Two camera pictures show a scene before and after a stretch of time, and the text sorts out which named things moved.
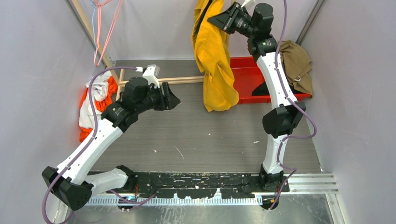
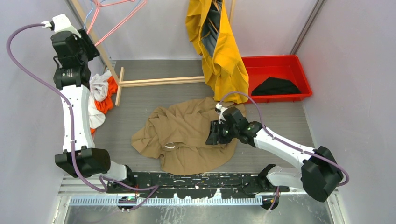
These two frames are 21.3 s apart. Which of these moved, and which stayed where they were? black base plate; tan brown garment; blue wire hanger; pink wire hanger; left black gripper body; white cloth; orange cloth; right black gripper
Moved: pink wire hanger; tan brown garment; right black gripper; blue wire hanger; left black gripper body
Stayed: orange cloth; black base plate; white cloth
